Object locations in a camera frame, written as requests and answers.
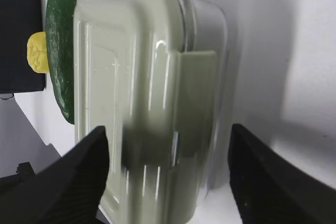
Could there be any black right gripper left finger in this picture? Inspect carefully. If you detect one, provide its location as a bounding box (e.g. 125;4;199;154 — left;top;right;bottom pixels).
1;126;109;223

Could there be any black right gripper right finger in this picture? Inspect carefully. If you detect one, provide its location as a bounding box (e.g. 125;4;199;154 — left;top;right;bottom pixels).
227;124;335;223

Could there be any yellow toy lemon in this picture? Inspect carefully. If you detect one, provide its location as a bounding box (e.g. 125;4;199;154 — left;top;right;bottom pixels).
27;31;50;73

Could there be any green lidded glass container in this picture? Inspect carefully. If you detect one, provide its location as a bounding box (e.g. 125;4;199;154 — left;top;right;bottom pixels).
73;0;227;223

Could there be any green toy cucumber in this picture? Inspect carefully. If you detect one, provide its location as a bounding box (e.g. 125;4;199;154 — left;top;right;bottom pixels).
45;0;77;124

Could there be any dark navy fabric bag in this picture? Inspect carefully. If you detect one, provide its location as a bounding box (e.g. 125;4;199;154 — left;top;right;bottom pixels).
1;0;46;94

